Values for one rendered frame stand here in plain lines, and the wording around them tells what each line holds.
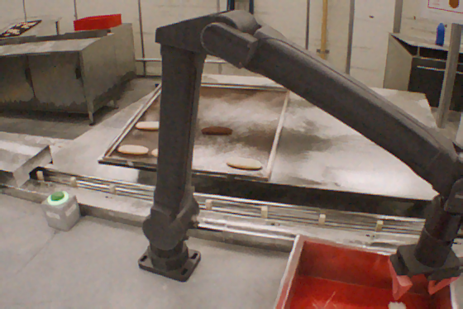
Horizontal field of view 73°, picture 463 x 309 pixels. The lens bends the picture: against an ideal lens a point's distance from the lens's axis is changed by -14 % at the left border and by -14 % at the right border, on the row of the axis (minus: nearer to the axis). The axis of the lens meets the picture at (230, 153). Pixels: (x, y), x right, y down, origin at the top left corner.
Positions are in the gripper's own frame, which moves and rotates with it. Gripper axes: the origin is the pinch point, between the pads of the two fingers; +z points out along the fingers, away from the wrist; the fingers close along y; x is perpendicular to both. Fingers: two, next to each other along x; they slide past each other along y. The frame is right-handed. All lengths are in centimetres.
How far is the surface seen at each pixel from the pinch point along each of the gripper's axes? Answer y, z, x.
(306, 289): -17.5, 8.1, 10.1
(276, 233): -22.4, 4.2, 23.7
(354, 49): 108, 29, 348
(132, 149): -62, 0, 57
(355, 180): 0.3, 1.0, 39.5
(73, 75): -184, 35, 288
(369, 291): -4.3, 8.0, 8.0
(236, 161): -31, 0, 49
